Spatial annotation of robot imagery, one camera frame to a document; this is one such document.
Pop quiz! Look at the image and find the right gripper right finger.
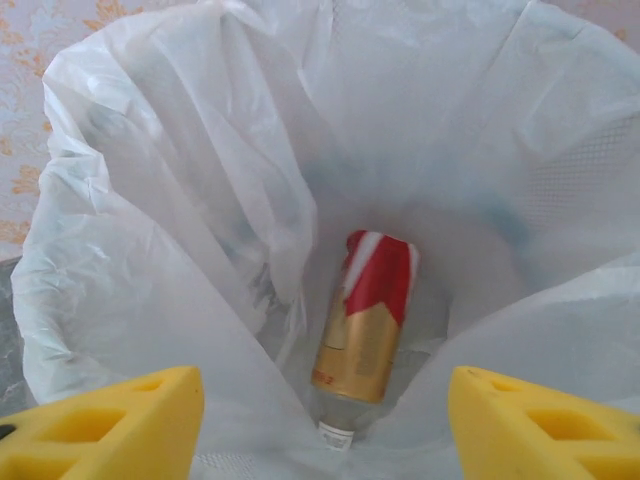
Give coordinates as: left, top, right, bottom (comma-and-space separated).
448, 365, 640, 480

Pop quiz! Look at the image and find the white lined waste bin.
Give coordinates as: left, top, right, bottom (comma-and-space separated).
9, 0, 640, 480

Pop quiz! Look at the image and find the gold and red label bottle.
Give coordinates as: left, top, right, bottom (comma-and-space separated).
309, 228, 422, 454

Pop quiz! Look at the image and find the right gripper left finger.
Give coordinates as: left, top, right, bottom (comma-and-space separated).
0, 365, 205, 480

